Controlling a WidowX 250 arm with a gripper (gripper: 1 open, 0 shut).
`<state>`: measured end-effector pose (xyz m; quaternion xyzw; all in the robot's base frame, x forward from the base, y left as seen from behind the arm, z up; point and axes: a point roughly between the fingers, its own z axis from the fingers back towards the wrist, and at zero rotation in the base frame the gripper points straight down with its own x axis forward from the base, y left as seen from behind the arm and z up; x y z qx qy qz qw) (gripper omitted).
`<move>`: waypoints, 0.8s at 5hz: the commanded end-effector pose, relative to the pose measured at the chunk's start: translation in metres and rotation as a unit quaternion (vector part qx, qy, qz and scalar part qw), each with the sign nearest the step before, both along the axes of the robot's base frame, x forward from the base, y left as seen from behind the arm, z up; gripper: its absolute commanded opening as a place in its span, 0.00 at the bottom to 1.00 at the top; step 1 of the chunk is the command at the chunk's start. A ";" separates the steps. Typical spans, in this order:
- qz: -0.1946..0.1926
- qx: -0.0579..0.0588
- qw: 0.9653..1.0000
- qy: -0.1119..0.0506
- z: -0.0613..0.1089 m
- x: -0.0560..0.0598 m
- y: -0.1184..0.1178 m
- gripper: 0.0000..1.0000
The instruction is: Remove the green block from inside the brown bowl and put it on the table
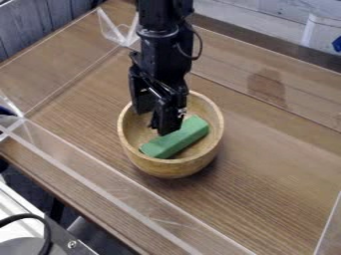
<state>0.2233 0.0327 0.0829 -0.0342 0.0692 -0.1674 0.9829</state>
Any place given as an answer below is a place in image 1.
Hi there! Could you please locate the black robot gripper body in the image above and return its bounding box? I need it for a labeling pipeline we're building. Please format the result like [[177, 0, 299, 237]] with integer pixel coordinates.
[[129, 29, 192, 98]]

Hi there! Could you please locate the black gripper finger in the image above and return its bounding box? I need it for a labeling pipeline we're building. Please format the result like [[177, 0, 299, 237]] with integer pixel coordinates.
[[128, 68, 157, 115], [147, 95, 185, 135]]

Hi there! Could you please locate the green rectangular block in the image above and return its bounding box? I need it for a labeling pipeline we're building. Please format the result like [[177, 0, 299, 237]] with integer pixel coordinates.
[[140, 116, 208, 159]]

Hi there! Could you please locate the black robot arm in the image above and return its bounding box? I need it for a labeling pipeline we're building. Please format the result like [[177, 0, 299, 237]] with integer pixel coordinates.
[[128, 0, 193, 135]]

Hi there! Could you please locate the brown wooden bowl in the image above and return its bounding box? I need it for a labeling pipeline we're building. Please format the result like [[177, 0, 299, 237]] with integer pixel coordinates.
[[117, 91, 223, 178]]

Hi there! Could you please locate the white container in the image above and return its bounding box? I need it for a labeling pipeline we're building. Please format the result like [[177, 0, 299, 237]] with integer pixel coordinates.
[[300, 13, 341, 56]]

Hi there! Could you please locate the blue object at edge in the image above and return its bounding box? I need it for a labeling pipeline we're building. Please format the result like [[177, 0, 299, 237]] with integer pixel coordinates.
[[331, 36, 341, 52]]

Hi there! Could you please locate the clear acrylic corner bracket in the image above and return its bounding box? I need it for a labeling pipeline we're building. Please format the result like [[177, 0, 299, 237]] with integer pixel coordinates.
[[96, 8, 139, 47]]

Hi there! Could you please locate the clear acrylic front wall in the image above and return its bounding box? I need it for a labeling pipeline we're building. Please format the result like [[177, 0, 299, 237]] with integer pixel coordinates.
[[0, 92, 254, 255]]

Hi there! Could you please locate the black cable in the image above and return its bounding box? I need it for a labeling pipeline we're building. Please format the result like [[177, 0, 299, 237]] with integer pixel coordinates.
[[0, 213, 53, 255]]

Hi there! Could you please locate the grey metal bracket with screw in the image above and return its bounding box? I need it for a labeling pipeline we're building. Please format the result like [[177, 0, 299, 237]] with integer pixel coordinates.
[[45, 218, 98, 255]]

